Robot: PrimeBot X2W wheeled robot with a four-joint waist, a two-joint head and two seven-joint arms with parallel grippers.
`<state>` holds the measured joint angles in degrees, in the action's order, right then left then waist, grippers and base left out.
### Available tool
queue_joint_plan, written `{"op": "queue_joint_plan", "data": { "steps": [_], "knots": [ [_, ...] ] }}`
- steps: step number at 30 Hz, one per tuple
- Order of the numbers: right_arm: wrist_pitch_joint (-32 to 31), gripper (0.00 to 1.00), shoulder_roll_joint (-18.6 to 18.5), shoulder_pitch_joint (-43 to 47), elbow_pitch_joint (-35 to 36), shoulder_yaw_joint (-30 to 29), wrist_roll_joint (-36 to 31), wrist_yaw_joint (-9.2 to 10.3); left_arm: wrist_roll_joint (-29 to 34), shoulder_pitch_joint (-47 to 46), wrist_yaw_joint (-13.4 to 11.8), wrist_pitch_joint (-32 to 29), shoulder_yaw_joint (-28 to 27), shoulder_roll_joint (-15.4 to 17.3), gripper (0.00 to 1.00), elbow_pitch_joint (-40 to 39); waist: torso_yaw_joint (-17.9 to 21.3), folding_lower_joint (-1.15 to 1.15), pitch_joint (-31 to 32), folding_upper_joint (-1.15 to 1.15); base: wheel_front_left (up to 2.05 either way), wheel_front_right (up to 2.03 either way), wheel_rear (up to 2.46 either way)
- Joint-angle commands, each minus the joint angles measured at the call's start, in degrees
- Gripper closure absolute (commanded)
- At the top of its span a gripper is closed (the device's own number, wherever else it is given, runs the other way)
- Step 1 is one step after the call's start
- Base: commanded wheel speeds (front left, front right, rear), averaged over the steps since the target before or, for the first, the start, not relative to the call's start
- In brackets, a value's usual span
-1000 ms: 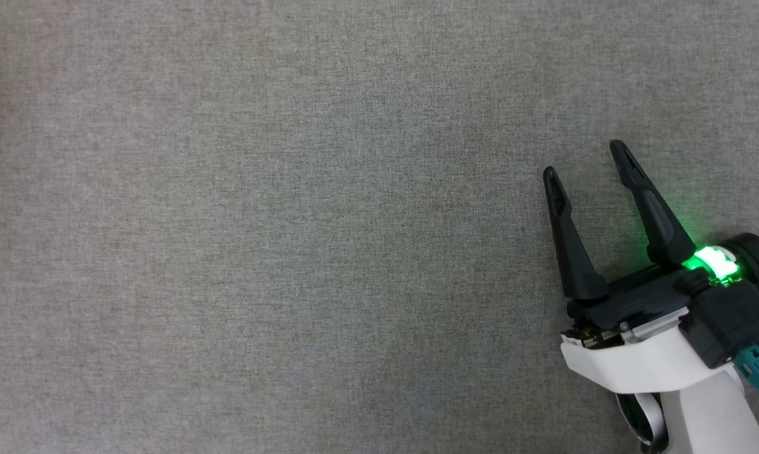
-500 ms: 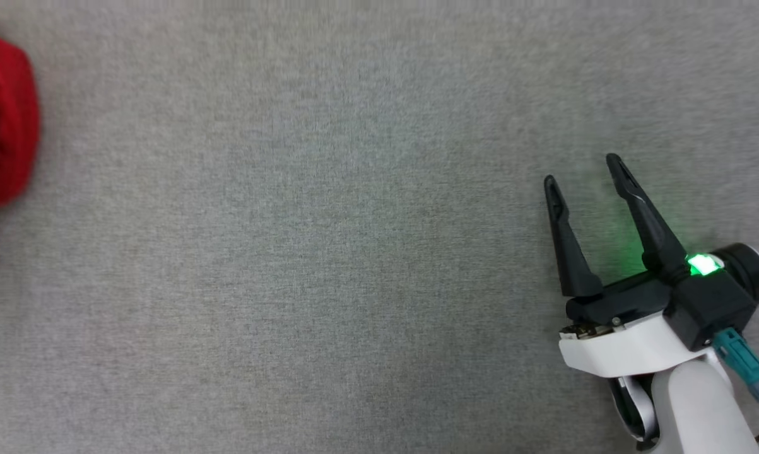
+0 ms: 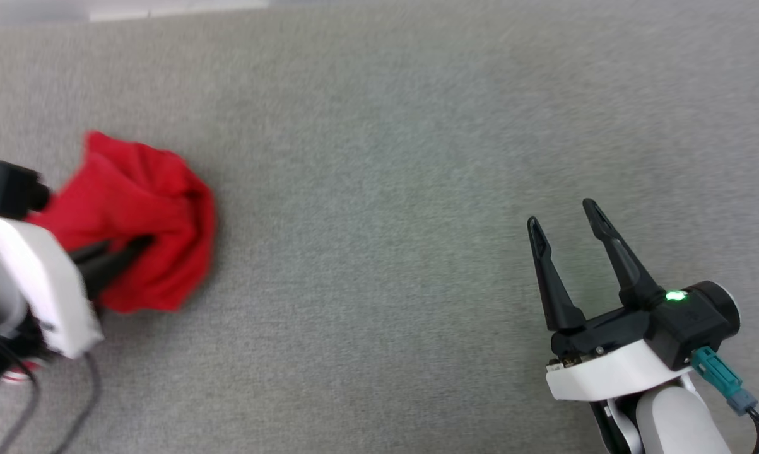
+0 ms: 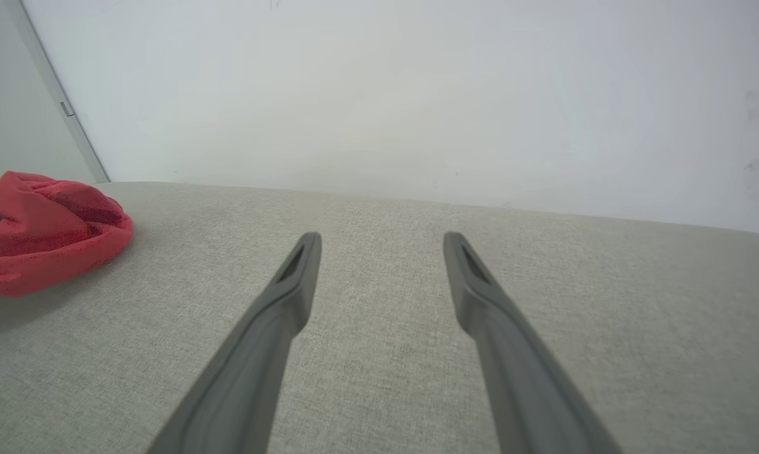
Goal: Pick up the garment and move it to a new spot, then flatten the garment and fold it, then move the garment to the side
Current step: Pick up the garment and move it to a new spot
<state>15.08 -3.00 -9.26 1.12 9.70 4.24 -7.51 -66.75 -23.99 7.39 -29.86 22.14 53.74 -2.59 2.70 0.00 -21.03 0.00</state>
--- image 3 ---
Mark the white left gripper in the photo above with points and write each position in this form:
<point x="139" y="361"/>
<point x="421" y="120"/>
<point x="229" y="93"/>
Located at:
<point x="38" y="277"/>

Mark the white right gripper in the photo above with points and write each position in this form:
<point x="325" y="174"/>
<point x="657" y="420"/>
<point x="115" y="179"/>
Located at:
<point x="612" y="369"/>

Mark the red and white basketball jersey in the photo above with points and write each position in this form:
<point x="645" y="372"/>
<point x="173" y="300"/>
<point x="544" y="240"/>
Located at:
<point x="139" y="195"/>

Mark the grey fabric sofa seat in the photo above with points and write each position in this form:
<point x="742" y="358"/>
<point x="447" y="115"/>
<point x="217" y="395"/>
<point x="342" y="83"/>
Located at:
<point x="379" y="189"/>

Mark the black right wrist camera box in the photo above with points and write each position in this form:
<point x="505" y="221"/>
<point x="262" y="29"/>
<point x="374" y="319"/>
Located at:
<point x="694" y="325"/>

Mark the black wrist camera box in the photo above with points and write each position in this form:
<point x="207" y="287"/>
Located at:
<point x="694" y="325"/>
<point x="7" y="186"/>

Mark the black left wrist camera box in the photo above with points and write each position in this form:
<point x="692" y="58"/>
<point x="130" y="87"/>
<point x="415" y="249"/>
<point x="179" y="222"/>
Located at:
<point x="7" y="186"/>

